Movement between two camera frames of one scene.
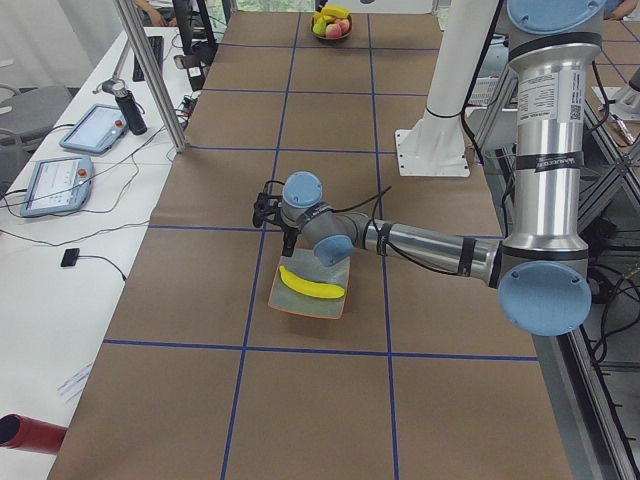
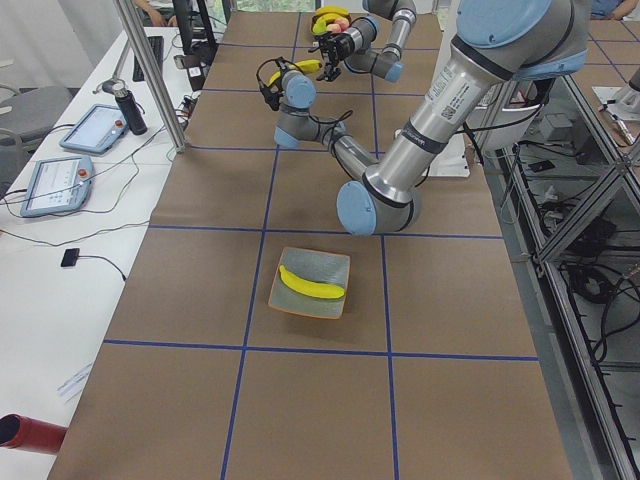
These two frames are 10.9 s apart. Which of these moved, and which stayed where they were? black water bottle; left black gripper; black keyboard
Moved: left black gripper
Stayed: black keyboard; black water bottle
